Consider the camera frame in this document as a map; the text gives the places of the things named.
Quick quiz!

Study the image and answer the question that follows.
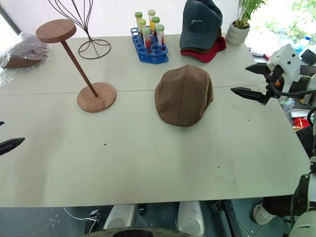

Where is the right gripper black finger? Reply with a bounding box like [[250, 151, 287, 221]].
[[230, 87, 270, 106], [245, 63, 273, 76]]

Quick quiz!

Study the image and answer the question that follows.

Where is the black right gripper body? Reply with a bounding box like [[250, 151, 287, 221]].
[[265, 64, 285, 99]]

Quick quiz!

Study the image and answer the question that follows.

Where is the plastic-wrapped brown hat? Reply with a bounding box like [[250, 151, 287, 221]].
[[0, 32, 52, 70]]

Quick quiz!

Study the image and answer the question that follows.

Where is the wooden hat stand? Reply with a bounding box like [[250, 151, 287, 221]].
[[36, 19, 117, 114]]

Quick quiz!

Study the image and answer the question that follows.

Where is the black flat device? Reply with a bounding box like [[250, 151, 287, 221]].
[[301, 49, 316, 66]]

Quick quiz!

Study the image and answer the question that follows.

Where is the white ribbed plant pot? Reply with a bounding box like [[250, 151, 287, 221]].
[[225, 20, 251, 46]]

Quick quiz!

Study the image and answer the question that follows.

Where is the clear water bottle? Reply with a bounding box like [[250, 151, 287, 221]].
[[294, 36, 312, 54]]

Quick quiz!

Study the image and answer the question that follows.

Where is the red baseball cap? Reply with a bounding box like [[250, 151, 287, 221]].
[[180, 37, 227, 64]]

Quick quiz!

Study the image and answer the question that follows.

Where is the red packet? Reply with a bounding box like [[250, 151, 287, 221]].
[[292, 118, 312, 128]]

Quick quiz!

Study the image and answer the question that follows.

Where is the green potted plant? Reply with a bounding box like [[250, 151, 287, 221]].
[[232, 0, 269, 28]]

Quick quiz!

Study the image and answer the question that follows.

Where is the brown baseball cap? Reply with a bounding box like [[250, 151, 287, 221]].
[[180, 32, 223, 55]]

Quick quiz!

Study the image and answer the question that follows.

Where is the brown flat cap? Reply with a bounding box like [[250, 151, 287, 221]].
[[154, 64, 214, 127]]

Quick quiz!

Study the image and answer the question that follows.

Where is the green-capped sample tube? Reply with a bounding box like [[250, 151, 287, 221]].
[[137, 19, 147, 41], [134, 11, 144, 28], [156, 24, 165, 46], [141, 26, 151, 49], [151, 16, 160, 38]]

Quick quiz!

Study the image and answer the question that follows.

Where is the blue test tube rack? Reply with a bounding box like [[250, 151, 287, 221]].
[[130, 27, 170, 63]]

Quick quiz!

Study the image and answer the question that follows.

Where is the yellow-capped sample tube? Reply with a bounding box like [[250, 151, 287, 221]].
[[148, 9, 156, 32]]

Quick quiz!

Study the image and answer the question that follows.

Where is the white sneaker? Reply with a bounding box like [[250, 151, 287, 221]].
[[252, 203, 275, 225]]

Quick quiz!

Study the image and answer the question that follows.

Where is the black table leg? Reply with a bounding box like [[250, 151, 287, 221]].
[[211, 199, 238, 237]]

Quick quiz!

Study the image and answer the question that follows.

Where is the silver robot leg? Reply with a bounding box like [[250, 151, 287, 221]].
[[177, 200, 206, 236], [102, 204, 137, 231]]

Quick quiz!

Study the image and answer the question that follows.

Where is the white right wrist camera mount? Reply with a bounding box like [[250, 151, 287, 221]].
[[266, 43, 303, 93]]

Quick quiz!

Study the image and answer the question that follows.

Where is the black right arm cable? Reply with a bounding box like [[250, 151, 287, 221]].
[[267, 85, 316, 99]]

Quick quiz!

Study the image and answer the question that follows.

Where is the blue-grey corduroy baseball cap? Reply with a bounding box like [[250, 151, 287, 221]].
[[179, 0, 223, 50]]

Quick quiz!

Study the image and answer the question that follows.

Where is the thin white cable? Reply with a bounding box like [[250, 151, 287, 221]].
[[63, 206, 99, 229]]

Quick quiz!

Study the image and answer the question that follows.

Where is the black wire stand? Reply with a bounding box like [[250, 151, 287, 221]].
[[48, 0, 111, 59]]

